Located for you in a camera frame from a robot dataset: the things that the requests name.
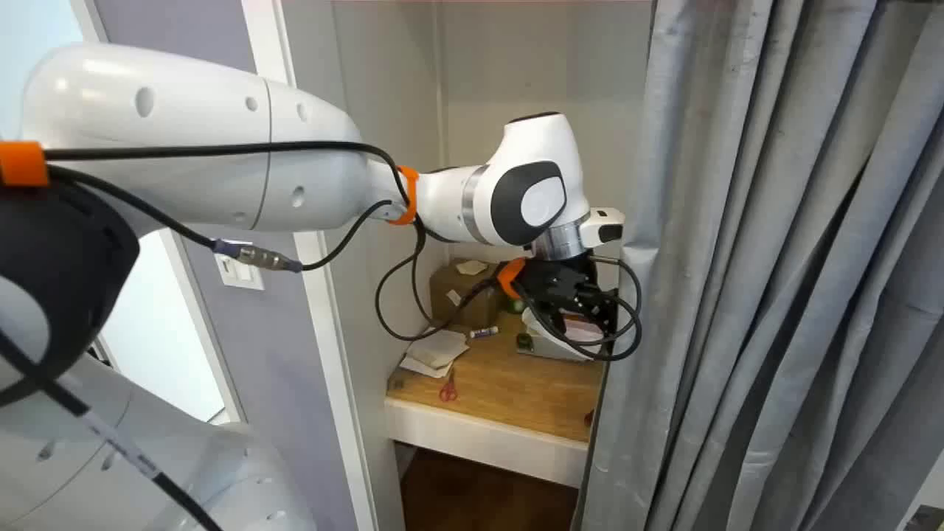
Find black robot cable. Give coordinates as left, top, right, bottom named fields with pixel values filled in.
left=0, top=139, right=645, bottom=531

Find white paper pad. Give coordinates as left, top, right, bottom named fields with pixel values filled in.
left=399, top=328, right=471, bottom=380

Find red handled scissors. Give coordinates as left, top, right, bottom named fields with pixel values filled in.
left=437, top=362, right=462, bottom=408

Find white light switch plate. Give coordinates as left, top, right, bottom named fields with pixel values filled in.
left=211, top=248, right=267, bottom=296

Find wooden shelf with white edge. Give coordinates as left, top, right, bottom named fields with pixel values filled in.
left=379, top=328, right=607, bottom=493

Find brown cardboard box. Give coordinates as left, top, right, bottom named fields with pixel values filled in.
left=427, top=256, right=509, bottom=331

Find grey curtain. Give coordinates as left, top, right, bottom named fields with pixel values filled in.
left=577, top=0, right=944, bottom=531

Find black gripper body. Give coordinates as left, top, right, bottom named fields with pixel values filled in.
left=517, top=251, right=618, bottom=343

